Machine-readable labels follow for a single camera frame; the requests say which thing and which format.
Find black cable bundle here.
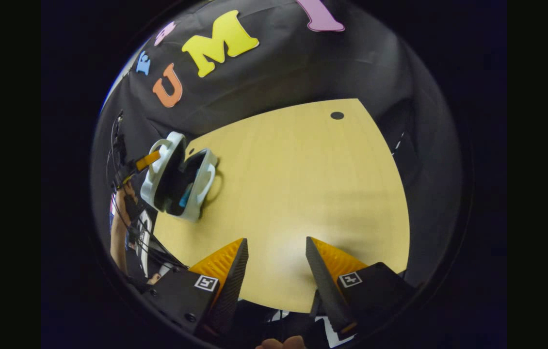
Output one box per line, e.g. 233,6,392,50
124,213,188,270

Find light blue suitcase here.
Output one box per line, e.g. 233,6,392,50
140,131,219,222

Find person's dark clothing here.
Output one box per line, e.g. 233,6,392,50
226,298,357,349

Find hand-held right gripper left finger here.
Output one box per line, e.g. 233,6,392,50
144,238,249,337

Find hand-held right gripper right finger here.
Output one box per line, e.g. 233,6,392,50
306,237,416,341

